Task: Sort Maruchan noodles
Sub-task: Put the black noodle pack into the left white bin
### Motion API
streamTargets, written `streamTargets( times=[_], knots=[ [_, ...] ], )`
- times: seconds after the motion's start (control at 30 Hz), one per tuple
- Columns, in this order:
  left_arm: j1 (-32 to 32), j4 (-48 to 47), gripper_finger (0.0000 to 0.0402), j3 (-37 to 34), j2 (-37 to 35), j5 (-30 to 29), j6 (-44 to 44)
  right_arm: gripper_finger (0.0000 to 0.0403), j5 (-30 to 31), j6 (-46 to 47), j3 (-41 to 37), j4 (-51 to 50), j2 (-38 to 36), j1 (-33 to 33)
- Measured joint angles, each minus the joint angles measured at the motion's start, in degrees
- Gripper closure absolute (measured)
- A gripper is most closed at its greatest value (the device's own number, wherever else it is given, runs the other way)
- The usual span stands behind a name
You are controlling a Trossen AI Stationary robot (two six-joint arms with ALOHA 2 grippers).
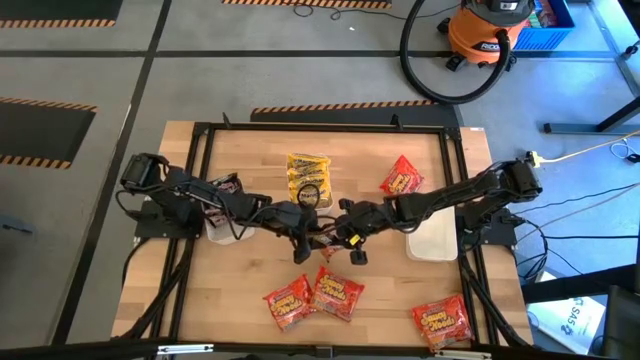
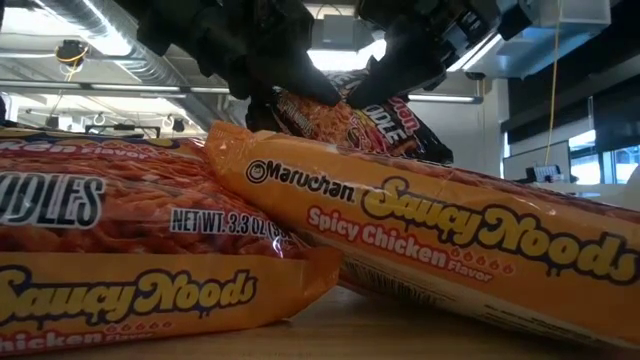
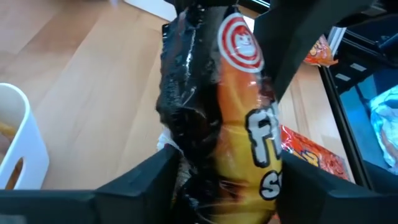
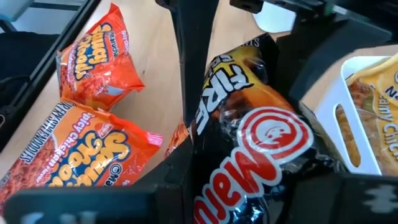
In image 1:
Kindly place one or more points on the blue plastic crate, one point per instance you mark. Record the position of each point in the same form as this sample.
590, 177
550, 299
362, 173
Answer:
545, 37

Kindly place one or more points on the white printed cardboard box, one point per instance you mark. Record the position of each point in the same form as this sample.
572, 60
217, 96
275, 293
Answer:
570, 320

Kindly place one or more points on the orange Saucy Noods pack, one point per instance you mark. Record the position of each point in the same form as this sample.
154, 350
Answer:
337, 294
289, 302
401, 176
442, 321

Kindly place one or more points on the black hazard-striped floor mat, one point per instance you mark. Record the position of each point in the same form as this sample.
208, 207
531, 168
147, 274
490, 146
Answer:
350, 116
40, 132
50, 10
300, 3

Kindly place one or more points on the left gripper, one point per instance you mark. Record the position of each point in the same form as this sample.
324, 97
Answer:
295, 217

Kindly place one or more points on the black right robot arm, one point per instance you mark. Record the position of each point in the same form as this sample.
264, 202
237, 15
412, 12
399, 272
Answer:
450, 192

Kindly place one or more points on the black desk leg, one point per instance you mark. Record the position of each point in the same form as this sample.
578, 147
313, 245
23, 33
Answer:
575, 128
575, 289

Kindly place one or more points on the silver aluminium bracket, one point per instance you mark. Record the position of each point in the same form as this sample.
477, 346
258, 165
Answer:
185, 349
462, 354

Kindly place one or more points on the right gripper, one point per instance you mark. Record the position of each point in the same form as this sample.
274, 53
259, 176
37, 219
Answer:
367, 220

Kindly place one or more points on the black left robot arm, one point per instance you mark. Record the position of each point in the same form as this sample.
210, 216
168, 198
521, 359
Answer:
185, 195

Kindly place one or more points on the white plastic bin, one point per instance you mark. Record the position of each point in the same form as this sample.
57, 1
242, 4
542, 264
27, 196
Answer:
215, 235
432, 240
328, 209

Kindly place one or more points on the dark grey chair seat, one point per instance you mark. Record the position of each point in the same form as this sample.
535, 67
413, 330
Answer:
622, 325

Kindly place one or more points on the orange shop vacuum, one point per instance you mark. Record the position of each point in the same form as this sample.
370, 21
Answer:
475, 35

